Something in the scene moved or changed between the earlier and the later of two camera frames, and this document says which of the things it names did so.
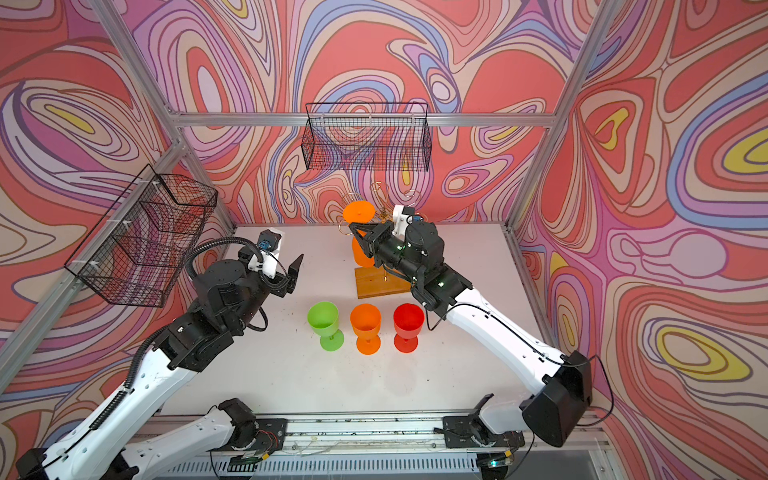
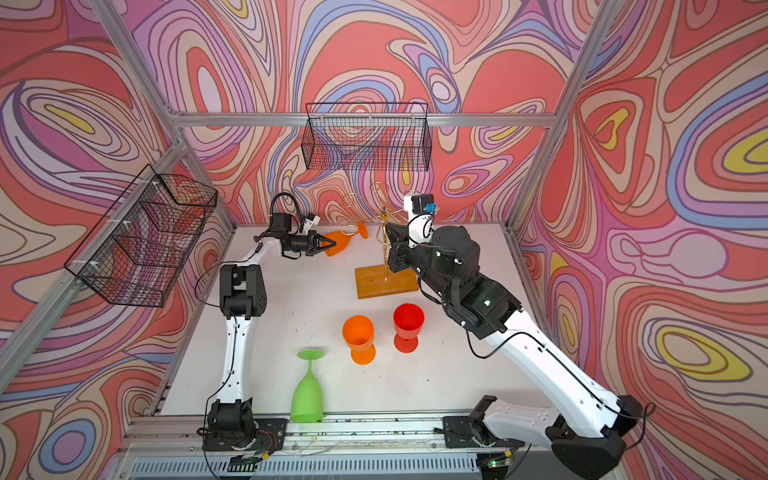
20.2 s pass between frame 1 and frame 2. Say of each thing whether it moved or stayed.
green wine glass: moved
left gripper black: moved
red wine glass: stayed
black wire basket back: stayed
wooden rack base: stayed
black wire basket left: stayed
